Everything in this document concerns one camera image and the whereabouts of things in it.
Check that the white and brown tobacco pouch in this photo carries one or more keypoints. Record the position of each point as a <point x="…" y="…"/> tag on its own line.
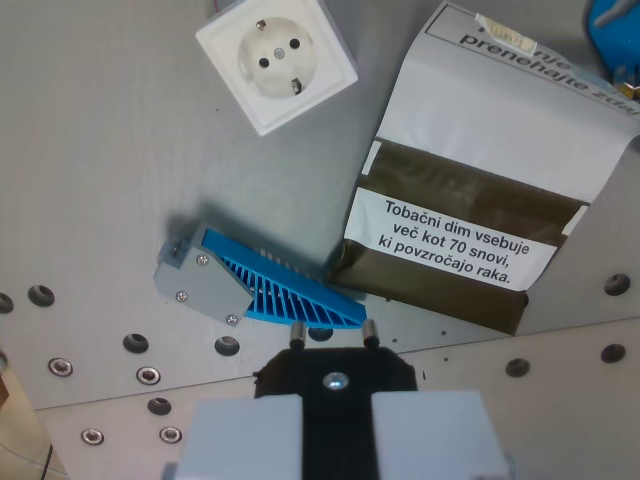
<point x="475" y="125"/>

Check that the brass nut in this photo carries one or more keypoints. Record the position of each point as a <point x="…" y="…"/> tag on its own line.
<point x="629" y="90"/>

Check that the white wall socket box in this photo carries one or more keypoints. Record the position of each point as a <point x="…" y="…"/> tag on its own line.
<point x="277" y="65"/>

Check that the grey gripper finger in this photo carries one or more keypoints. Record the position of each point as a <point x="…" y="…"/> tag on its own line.
<point x="430" y="435"/>
<point x="245" y="440"/>

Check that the black two-pin power plug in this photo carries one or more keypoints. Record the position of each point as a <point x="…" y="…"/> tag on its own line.
<point x="340" y="420"/>

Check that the blue plastic object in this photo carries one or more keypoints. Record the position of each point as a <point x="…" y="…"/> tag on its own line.
<point x="612" y="35"/>

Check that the grey housing with blue fins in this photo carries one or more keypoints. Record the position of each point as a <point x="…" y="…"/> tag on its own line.
<point x="210" y="285"/>

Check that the silver table screw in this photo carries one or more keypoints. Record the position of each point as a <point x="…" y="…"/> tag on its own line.
<point x="148" y="374"/>
<point x="92" y="435"/>
<point x="60" y="367"/>
<point x="170" y="434"/>

